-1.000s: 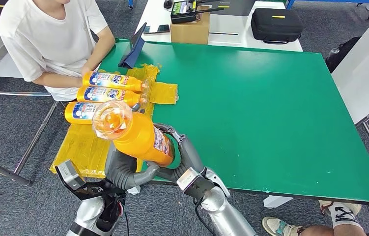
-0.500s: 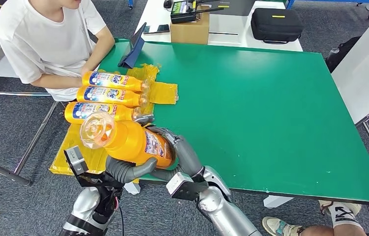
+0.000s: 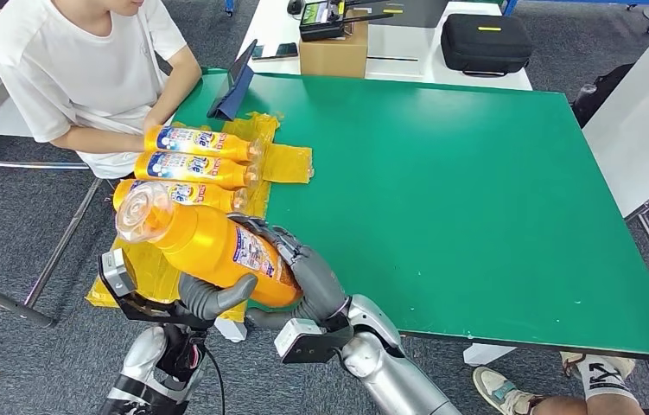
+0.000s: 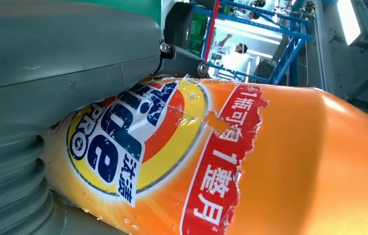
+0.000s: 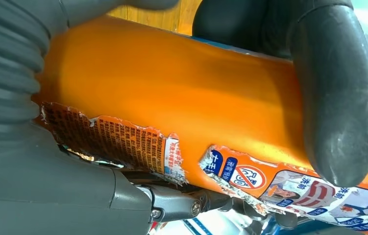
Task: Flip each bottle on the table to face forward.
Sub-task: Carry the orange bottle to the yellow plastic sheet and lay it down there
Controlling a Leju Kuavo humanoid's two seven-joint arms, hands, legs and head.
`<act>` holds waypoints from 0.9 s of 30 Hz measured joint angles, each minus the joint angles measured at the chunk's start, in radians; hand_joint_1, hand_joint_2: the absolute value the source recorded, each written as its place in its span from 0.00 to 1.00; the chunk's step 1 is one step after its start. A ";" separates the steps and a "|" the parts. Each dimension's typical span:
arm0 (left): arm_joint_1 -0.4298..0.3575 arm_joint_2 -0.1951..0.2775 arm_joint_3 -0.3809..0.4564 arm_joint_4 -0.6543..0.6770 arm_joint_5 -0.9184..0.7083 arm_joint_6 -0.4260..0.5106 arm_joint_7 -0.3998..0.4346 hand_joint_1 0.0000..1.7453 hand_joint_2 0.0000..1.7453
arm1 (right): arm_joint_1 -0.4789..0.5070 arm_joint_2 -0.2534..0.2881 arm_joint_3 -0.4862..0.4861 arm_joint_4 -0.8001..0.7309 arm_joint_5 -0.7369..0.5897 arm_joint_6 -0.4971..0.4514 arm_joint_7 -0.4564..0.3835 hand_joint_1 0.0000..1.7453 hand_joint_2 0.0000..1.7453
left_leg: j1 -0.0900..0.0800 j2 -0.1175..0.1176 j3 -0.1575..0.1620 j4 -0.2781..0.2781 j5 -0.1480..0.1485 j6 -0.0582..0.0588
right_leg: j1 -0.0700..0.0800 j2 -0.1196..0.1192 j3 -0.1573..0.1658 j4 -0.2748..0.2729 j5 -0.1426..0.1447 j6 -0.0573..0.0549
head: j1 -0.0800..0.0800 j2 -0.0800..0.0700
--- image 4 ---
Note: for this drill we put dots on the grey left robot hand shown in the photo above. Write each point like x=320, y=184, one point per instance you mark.
x=57, y=55

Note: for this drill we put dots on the orange detergent bottle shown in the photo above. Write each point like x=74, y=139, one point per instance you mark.
x=300, y=162

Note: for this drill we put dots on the person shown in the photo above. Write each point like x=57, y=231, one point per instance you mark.
x=235, y=60

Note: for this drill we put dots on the blue metal frame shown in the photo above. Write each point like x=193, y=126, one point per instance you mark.
x=286, y=60

